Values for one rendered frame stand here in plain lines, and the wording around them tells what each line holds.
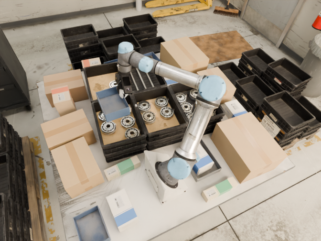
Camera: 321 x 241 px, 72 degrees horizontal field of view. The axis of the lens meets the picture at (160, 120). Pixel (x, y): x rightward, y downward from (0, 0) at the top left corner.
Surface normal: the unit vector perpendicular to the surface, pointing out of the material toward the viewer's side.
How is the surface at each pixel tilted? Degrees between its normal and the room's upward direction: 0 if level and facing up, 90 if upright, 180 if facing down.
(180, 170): 57
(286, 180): 0
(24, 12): 90
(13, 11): 90
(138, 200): 0
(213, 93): 41
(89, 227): 0
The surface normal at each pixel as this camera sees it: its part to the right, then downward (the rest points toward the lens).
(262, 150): 0.05, -0.61
